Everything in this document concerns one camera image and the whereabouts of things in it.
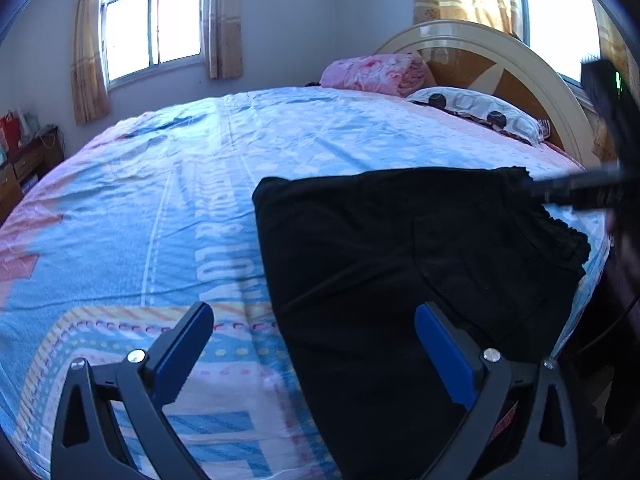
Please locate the far window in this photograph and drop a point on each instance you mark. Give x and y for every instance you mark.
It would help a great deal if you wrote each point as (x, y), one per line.
(141, 37)

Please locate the black pants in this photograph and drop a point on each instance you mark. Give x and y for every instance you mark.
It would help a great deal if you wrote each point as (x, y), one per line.
(349, 260)

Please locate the far right beige curtain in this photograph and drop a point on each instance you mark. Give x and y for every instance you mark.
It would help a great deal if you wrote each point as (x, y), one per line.
(222, 36)

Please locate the red bag on dresser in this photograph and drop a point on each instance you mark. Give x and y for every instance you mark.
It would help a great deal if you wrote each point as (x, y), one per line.
(11, 133)

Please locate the wooden dresser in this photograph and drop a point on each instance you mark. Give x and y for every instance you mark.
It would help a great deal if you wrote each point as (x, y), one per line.
(27, 167)

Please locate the cream wooden headboard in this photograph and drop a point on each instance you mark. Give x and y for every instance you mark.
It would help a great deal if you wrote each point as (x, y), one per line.
(473, 56)

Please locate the beige curtain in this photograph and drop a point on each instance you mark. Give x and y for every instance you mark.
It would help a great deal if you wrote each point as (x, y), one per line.
(87, 80)
(222, 36)

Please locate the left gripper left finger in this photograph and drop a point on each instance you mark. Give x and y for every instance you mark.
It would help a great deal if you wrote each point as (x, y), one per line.
(87, 442)

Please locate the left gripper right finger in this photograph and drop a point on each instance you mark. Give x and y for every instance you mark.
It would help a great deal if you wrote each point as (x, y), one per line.
(481, 381)

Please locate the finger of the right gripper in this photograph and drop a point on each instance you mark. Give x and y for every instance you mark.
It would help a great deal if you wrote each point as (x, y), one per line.
(603, 188)

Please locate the white dotted pillow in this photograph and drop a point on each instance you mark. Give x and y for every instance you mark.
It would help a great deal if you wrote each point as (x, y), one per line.
(487, 110)

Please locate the blue patterned bed sheet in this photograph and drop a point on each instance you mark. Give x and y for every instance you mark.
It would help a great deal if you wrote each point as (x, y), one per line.
(111, 249)

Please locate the window by headboard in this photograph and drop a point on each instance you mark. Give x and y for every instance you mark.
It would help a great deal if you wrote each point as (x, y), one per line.
(564, 33)

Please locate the far left beige curtain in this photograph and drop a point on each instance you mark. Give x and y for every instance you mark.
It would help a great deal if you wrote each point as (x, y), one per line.
(87, 80)

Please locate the pink folded quilt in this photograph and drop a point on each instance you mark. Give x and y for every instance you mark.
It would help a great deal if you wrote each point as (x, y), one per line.
(390, 74)

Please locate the right hand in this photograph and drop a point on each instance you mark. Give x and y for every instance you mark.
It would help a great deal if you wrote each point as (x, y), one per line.
(622, 268)

